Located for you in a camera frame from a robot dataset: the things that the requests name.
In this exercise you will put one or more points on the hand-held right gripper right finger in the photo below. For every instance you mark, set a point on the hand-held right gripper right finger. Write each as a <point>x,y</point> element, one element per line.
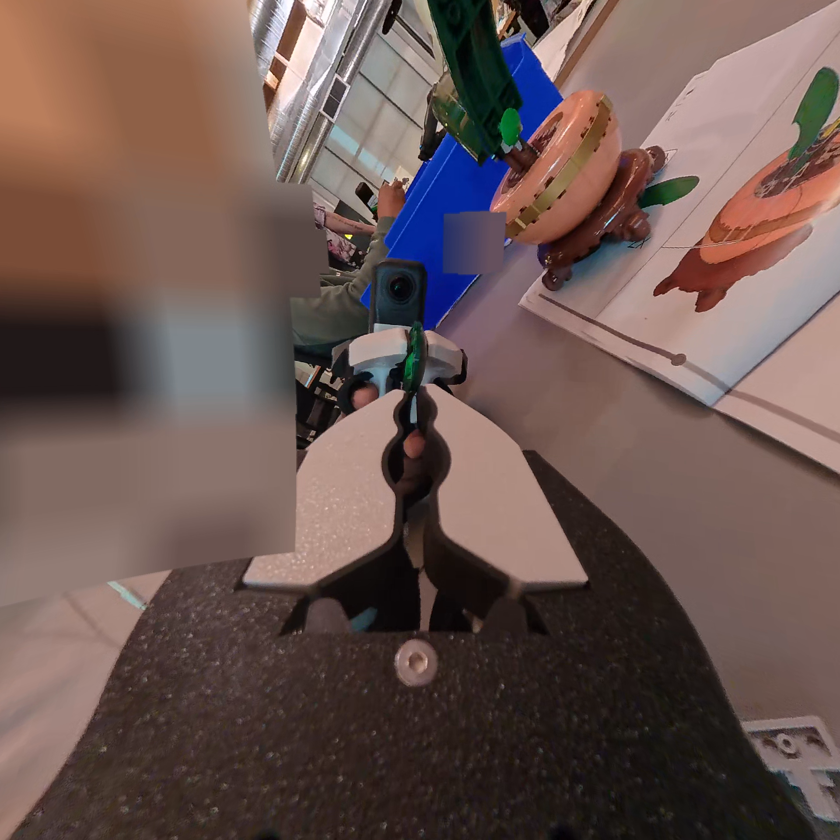
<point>492,499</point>

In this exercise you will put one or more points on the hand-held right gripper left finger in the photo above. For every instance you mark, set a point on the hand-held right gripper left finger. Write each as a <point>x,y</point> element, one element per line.
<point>341,499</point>

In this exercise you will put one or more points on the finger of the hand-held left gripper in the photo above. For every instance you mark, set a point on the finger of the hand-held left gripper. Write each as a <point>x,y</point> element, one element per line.
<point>443,359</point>
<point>377,351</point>

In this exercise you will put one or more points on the small green brick leaf piece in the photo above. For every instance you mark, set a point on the small green brick leaf piece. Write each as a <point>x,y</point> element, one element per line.
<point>414,361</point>

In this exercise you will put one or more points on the grey desk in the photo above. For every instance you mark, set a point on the grey desk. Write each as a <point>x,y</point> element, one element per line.
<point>623,446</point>

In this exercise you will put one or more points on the person's left hand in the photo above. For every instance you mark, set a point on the person's left hand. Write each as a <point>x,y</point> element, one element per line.
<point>415,447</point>

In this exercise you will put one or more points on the blue plastic bin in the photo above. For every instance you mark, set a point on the blue plastic bin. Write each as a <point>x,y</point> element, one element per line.
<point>453,216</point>

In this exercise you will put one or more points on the toy brick potted plant model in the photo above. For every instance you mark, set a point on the toy brick potted plant model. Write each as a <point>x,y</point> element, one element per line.
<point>564,190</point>

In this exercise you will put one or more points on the white instruction booklet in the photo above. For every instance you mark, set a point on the white instruction booklet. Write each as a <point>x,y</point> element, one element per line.
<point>735,315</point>

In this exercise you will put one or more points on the silver ventilation duct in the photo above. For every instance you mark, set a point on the silver ventilation duct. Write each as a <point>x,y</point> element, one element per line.
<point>308,79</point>

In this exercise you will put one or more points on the grey metal bracket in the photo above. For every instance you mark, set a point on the grey metal bracket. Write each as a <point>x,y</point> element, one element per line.
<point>794,754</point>

